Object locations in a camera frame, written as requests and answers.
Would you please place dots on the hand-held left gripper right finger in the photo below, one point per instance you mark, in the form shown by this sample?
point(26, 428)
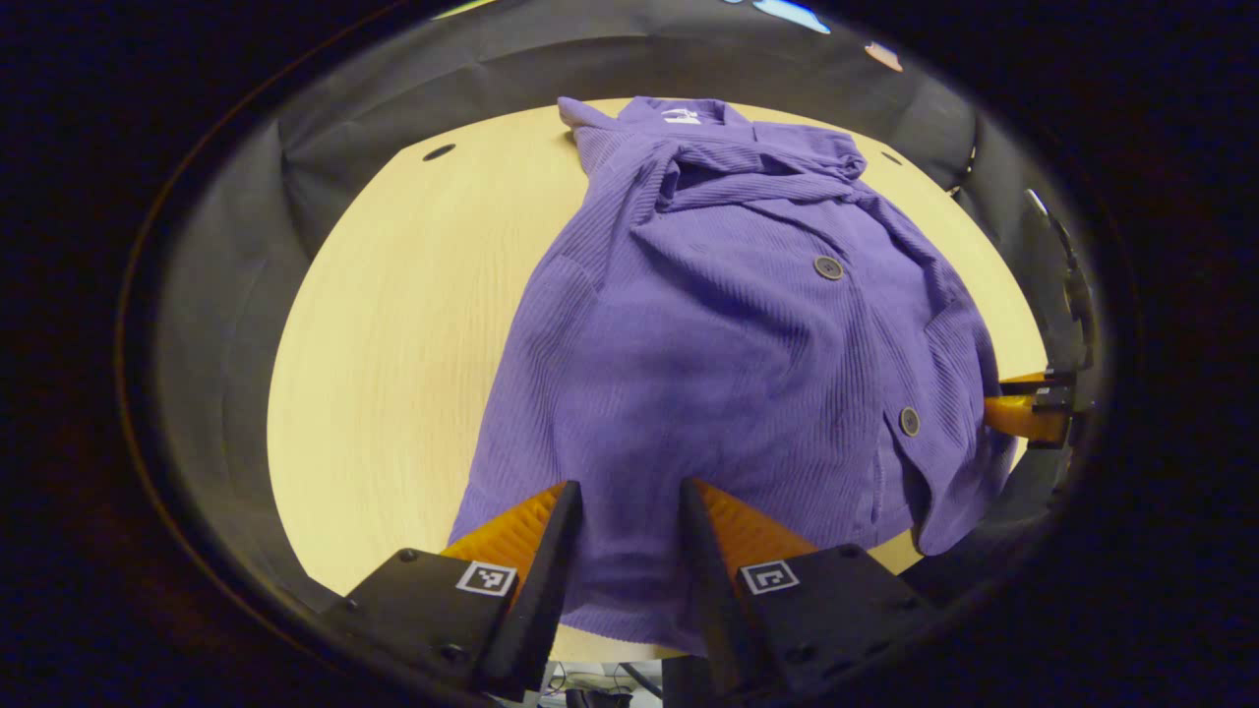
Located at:
point(713, 590)

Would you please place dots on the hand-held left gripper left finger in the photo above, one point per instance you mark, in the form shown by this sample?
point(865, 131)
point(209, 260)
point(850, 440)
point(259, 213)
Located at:
point(546, 590)

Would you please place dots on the black backdrop cloth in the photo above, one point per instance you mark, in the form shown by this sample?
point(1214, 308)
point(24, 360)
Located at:
point(590, 59)

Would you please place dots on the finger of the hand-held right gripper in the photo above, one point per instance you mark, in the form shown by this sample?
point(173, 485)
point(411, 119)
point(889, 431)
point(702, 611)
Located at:
point(1018, 413)

